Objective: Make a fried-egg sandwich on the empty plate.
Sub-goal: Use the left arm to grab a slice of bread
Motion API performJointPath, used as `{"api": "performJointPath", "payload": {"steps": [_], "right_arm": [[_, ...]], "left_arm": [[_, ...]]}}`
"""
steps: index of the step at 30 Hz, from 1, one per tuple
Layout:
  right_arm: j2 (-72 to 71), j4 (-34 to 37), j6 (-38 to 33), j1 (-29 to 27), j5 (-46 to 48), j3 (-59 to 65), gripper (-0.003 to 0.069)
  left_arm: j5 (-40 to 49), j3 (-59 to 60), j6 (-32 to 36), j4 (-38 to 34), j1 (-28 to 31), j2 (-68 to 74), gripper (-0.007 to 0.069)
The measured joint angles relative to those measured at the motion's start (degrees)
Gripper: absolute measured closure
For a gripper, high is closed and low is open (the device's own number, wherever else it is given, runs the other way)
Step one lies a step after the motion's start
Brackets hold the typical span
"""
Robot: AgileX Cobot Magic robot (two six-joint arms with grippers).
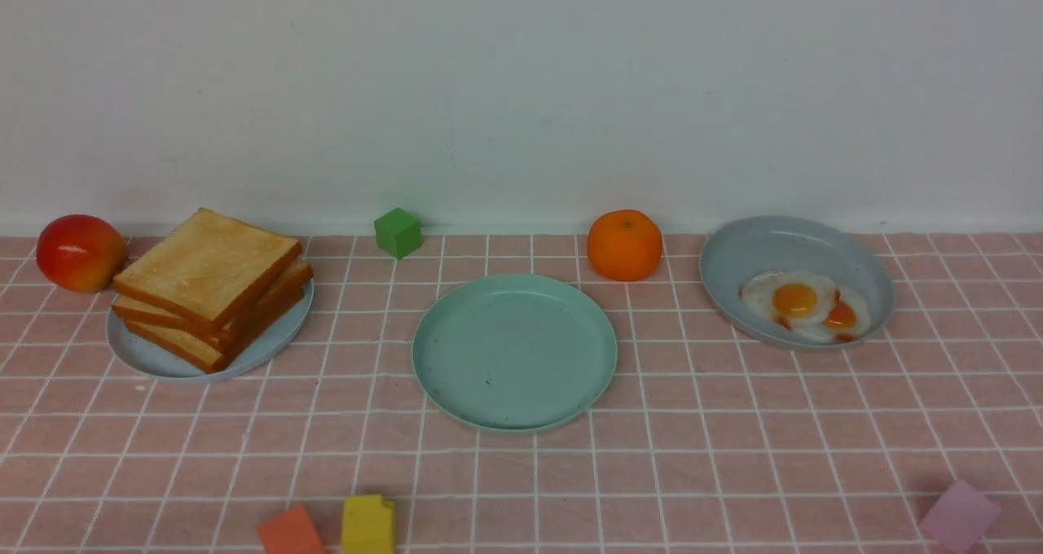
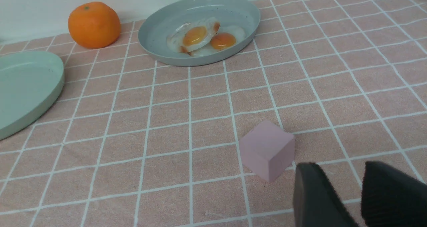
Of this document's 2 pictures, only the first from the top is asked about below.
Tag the fried egg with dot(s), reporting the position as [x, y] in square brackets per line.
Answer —
[849, 320]
[792, 299]

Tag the teal centre plate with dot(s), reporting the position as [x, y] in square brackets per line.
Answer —
[515, 353]

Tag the orange mandarin fruit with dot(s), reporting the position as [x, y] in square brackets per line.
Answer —
[625, 246]

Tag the green cube block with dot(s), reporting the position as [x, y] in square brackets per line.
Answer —
[398, 233]

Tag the pink checkered tablecloth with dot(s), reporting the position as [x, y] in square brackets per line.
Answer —
[706, 442]

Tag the grey blue right plate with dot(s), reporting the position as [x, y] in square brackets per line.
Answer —
[745, 248]

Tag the yellow block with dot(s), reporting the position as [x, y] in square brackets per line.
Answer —
[368, 525]

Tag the orange block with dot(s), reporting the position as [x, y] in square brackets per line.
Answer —
[292, 532]

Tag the light blue left plate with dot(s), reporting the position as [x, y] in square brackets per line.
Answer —
[148, 359]

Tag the red yellow apple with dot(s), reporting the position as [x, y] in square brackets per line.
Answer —
[80, 253]

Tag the pink block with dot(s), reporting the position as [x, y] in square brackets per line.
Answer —
[959, 517]

